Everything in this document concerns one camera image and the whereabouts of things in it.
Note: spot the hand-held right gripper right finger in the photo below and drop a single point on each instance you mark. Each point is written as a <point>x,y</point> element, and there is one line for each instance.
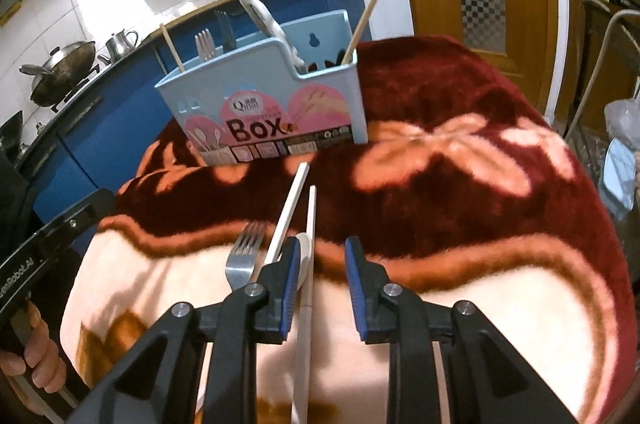
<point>357,294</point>

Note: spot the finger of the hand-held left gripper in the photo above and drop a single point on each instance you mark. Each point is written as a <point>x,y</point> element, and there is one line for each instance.
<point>92,206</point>

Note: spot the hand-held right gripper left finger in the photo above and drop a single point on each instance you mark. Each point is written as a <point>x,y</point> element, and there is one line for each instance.
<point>290,294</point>

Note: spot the white chopstick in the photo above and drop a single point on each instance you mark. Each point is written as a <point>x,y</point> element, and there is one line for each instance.
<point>306,329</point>
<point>289,216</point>

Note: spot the white spoon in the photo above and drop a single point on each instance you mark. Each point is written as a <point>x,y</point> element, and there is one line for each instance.
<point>305,249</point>

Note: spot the small steel fork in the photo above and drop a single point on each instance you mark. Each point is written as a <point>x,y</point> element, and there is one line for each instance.
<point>242,261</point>
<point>204,46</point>

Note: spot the wooden chopstick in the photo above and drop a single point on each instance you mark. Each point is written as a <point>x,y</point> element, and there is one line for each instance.
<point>367,11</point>
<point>170,46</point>

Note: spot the light blue utensil box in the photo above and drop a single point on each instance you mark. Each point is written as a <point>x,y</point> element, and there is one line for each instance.
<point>260,103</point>

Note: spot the person's left hand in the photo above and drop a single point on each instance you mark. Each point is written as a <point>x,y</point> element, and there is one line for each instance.
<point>37,354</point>

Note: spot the blue base cabinet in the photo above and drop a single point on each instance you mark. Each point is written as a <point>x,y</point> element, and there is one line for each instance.
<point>125,113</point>

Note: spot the red floral printed blanket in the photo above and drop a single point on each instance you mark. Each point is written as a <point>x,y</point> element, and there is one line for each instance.
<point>450,229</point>

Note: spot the dark wok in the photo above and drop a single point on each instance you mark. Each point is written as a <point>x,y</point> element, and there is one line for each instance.
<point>10,128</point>

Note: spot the gas stove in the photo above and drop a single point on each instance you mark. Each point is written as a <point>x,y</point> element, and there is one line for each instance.
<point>75,92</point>

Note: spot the steel wok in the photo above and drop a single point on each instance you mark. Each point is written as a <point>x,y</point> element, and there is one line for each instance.
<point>65,68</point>

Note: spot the steel kettle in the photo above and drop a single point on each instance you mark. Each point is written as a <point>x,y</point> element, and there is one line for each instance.
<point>120,44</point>

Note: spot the pale blue plastic item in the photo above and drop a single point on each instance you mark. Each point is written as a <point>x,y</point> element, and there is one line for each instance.
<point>620,174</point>

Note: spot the clear plastic bag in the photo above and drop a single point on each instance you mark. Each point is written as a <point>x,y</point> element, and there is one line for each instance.
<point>622,113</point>

